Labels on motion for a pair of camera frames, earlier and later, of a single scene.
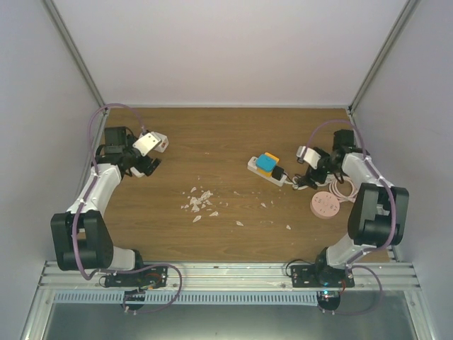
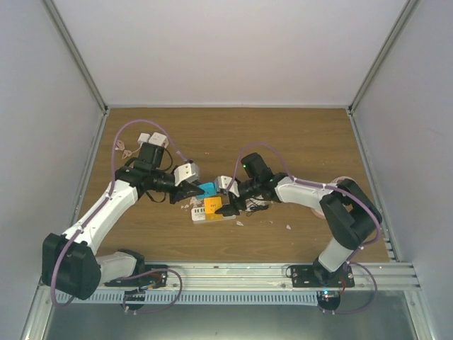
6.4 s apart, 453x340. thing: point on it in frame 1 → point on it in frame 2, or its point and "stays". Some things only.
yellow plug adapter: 265,173 → 210,205
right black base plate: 321,276 stays
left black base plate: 151,278 stays
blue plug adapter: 266,162 → 209,190
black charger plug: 277,172 → 227,210
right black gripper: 320,178 → 238,202
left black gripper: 142,166 → 182,193
